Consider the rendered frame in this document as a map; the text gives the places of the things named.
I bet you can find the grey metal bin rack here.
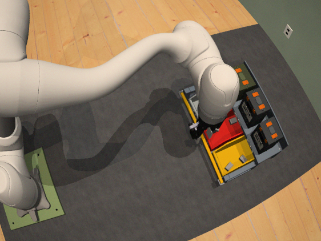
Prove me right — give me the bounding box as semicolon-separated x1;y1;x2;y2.
178;61;289;186

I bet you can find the grey open bin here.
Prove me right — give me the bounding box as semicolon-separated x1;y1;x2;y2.
189;94;199;120

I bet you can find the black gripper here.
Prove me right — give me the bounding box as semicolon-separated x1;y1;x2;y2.
188;115;224;144

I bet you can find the yellow bin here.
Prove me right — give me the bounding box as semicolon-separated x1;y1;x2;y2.
212;135;255;176

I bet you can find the red open bin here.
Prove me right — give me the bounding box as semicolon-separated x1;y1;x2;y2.
203;109;244;151

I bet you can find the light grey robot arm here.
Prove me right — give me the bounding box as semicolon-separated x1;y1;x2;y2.
0;0;239;222

